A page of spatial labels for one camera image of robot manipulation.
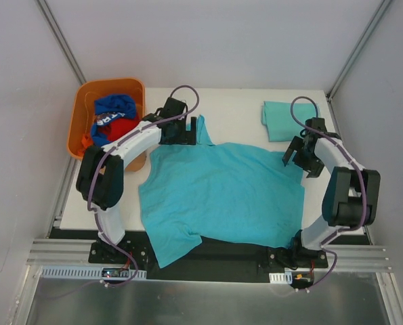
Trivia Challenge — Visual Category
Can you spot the light blue t shirt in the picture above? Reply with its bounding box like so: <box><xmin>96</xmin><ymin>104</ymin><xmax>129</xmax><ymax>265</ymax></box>
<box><xmin>139</xmin><ymin>118</ymin><xmax>305</xmax><ymax>267</ymax></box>

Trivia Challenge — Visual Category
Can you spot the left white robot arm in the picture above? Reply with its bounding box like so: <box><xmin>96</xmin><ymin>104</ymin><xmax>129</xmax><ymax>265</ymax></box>
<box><xmin>76</xmin><ymin>97</ymin><xmax>196</xmax><ymax>263</ymax></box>

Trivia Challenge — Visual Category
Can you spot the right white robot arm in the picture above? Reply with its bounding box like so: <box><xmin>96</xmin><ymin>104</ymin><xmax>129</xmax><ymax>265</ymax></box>
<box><xmin>282</xmin><ymin>117</ymin><xmax>381</xmax><ymax>269</ymax></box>

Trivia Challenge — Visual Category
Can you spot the folded teal t shirt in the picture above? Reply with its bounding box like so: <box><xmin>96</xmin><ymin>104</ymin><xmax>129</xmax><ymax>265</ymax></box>
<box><xmin>261</xmin><ymin>101</ymin><xmax>319</xmax><ymax>142</ymax></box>

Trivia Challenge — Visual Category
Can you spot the red t shirt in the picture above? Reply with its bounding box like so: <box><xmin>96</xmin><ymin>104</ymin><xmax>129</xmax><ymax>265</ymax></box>
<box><xmin>99</xmin><ymin>115</ymin><xmax>140</xmax><ymax>142</ymax></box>

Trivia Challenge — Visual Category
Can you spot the royal blue t shirt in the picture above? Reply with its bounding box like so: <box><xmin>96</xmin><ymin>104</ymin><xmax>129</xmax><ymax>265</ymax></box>
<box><xmin>90</xmin><ymin>94</ymin><xmax>140</xmax><ymax>147</ymax></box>

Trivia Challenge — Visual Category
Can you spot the orange t shirt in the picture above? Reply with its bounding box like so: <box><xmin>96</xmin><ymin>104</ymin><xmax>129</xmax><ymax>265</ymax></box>
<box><xmin>78</xmin><ymin>133</ymin><xmax>94</xmax><ymax>156</ymax></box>

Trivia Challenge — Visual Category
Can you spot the orange plastic bin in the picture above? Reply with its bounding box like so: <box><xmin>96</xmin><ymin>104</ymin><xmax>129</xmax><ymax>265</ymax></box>
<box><xmin>66</xmin><ymin>78</ymin><xmax>146</xmax><ymax>160</ymax></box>

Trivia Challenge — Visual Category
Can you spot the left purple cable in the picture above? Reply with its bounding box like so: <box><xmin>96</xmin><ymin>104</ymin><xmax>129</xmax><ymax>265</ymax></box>
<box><xmin>87</xmin><ymin>85</ymin><xmax>200</xmax><ymax>268</ymax></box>

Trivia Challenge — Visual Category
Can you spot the right white cable duct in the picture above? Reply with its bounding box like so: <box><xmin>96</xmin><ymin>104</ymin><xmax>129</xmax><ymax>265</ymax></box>
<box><xmin>269</xmin><ymin>272</ymin><xmax>293</xmax><ymax>284</ymax></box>

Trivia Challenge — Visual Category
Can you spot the white cable duct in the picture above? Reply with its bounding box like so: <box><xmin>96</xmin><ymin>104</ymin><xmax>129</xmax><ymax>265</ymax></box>
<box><xmin>41</xmin><ymin>266</ymin><xmax>147</xmax><ymax>281</ymax></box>
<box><xmin>269</xmin><ymin>272</ymin><xmax>293</xmax><ymax>284</ymax></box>

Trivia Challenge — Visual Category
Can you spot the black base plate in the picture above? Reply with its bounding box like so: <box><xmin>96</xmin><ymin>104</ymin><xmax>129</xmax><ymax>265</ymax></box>
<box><xmin>48</xmin><ymin>227</ymin><xmax>337</xmax><ymax>282</ymax></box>

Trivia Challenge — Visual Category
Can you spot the right aluminium corner post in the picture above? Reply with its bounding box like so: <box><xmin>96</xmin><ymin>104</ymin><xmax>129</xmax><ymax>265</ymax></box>
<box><xmin>326</xmin><ymin>0</ymin><xmax>394</xmax><ymax>102</ymax></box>

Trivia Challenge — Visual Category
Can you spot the aluminium corner post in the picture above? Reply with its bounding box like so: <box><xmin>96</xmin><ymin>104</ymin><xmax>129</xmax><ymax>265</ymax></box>
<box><xmin>326</xmin><ymin>0</ymin><xmax>394</xmax><ymax>102</ymax></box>
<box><xmin>35</xmin><ymin>0</ymin><xmax>87</xmax><ymax>85</ymax></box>

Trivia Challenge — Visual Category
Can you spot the left white cable duct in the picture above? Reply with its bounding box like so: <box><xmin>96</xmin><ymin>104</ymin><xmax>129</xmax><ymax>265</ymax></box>
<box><xmin>41</xmin><ymin>266</ymin><xmax>147</xmax><ymax>281</ymax></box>

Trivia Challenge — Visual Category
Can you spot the left aluminium corner post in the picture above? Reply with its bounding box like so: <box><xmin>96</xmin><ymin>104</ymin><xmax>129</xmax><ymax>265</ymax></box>
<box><xmin>35</xmin><ymin>0</ymin><xmax>87</xmax><ymax>85</ymax></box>

